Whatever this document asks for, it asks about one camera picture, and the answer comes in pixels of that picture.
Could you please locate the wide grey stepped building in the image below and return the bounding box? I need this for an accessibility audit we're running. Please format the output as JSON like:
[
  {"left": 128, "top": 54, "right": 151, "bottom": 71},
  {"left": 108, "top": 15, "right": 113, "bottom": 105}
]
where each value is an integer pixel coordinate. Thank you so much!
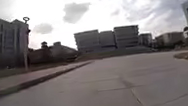
[{"left": 73, "top": 23, "right": 154, "bottom": 56}]

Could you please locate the grey paved plaza ground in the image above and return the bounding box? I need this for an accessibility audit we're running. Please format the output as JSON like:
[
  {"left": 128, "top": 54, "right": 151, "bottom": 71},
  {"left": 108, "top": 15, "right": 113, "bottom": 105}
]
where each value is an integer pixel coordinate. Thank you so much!
[{"left": 0, "top": 48, "right": 188, "bottom": 106}]

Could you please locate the low dark domed building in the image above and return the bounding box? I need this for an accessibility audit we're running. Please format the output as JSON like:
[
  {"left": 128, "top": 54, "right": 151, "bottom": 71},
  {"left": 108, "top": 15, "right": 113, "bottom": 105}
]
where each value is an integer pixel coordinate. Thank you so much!
[{"left": 27, "top": 38, "right": 81, "bottom": 67}]

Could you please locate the dark kerb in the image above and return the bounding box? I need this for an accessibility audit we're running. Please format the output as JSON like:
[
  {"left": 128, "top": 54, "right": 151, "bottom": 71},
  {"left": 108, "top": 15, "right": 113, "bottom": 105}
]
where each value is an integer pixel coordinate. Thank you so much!
[{"left": 0, "top": 60, "right": 97, "bottom": 102}]

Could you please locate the low pale building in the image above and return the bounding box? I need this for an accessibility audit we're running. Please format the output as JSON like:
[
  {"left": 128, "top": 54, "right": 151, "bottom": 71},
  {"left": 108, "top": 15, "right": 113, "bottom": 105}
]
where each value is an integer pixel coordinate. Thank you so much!
[{"left": 153, "top": 30, "right": 187, "bottom": 50}]

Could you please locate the raised grey pavement strip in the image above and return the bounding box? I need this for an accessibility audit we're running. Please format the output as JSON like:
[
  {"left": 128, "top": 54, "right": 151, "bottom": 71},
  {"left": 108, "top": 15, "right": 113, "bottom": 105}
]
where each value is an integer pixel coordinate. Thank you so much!
[{"left": 0, "top": 60, "right": 95, "bottom": 93}]

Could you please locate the large grey office building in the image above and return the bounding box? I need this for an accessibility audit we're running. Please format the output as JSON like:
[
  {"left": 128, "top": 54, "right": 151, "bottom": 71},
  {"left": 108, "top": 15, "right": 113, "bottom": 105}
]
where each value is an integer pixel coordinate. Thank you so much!
[{"left": 0, "top": 5, "right": 35, "bottom": 71}]

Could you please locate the lamp pole with ring top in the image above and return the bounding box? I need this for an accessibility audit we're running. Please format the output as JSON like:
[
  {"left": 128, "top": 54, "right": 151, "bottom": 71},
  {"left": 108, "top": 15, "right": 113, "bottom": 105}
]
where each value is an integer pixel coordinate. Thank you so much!
[{"left": 19, "top": 16, "right": 36, "bottom": 70}]

